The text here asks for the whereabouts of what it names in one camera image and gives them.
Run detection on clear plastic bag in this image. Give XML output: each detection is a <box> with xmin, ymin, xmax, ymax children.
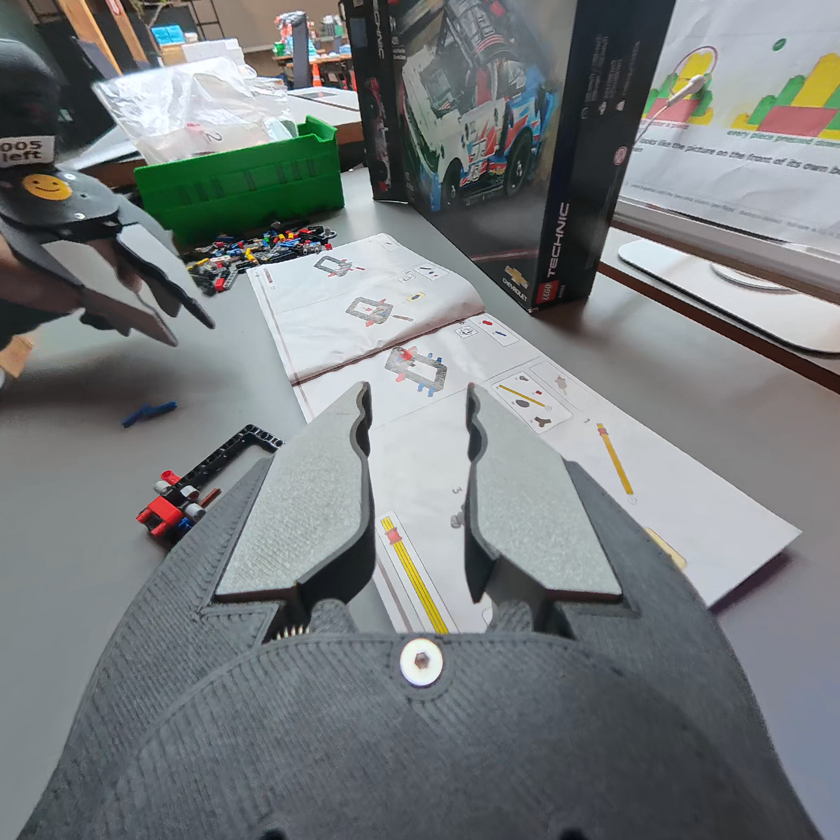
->
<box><xmin>92</xmin><ymin>56</ymin><xmax>299</xmax><ymax>165</ymax></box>

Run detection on black lego set box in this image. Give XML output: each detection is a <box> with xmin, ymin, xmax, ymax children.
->
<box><xmin>338</xmin><ymin>0</ymin><xmax>677</xmax><ymax>316</ymax></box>

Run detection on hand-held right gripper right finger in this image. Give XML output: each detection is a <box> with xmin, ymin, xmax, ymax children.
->
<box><xmin>465</xmin><ymin>384</ymin><xmax>623</xmax><ymax>605</ymax></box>

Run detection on background work table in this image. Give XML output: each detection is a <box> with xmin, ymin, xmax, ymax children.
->
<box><xmin>272</xmin><ymin>49</ymin><xmax>358</xmax><ymax>89</ymax></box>

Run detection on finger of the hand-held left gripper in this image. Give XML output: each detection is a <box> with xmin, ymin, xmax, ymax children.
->
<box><xmin>77</xmin><ymin>287</ymin><xmax>180</xmax><ymax>348</ymax></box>
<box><xmin>113</xmin><ymin>223</ymin><xmax>215</xmax><ymax>330</ymax></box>

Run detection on green plastic bin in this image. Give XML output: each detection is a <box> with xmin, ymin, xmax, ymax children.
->
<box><xmin>133</xmin><ymin>116</ymin><xmax>345</xmax><ymax>247</ymax></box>

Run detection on person's left hand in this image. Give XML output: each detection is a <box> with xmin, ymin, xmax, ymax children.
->
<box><xmin>0</xmin><ymin>239</ymin><xmax>86</xmax><ymax>316</ymax></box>

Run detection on silver stand base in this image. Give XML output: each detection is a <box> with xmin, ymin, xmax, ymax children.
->
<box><xmin>617</xmin><ymin>239</ymin><xmax>840</xmax><ymax>355</ymax></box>

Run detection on white instruction booklet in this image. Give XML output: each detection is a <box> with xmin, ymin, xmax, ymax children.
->
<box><xmin>248</xmin><ymin>233</ymin><xmax>803</xmax><ymax>634</ymax></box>

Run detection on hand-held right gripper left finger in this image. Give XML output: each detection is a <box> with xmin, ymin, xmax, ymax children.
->
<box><xmin>213</xmin><ymin>381</ymin><xmax>376</xmax><ymax>614</ymax></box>

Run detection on pile of loose lego pieces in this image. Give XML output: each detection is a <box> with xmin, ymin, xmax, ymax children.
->
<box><xmin>185</xmin><ymin>223</ymin><xmax>339</xmax><ymax>296</ymax></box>

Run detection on black lego frame assembly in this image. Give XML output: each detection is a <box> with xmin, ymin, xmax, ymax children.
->
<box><xmin>136</xmin><ymin>425</ymin><xmax>284</xmax><ymax>542</ymax></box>

